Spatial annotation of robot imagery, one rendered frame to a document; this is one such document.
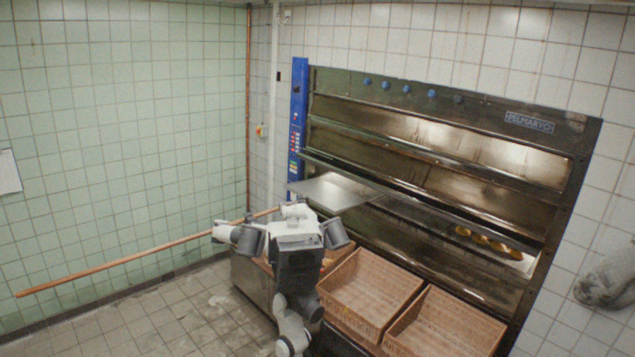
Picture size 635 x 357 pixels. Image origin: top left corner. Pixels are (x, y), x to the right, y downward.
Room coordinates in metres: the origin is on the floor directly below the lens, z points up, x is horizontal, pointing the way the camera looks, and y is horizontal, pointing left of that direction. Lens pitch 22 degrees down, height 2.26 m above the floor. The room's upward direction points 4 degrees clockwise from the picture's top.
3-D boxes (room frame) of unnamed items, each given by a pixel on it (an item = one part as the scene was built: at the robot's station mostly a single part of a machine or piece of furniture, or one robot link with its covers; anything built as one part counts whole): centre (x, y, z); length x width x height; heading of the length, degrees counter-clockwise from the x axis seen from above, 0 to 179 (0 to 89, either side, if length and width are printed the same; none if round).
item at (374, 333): (1.80, -0.40, 0.72); 0.56 x 0.49 x 0.28; 46
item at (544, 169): (2.01, -0.57, 1.80); 1.79 x 0.11 x 0.19; 46
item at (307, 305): (1.39, 0.05, 1.01); 0.28 x 0.13 x 0.18; 45
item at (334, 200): (2.34, -0.06, 1.19); 0.55 x 0.36 x 0.03; 45
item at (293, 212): (1.46, 0.10, 1.47); 0.10 x 0.07 x 0.09; 107
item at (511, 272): (2.03, -0.58, 1.16); 1.80 x 0.06 x 0.04; 46
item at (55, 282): (1.54, 0.73, 1.20); 1.71 x 0.03 x 0.03; 135
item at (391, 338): (1.39, -0.82, 0.72); 0.56 x 0.49 x 0.28; 45
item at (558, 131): (2.03, -0.58, 1.99); 1.80 x 0.08 x 0.21; 46
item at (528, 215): (2.01, -0.57, 1.54); 1.79 x 0.11 x 0.19; 46
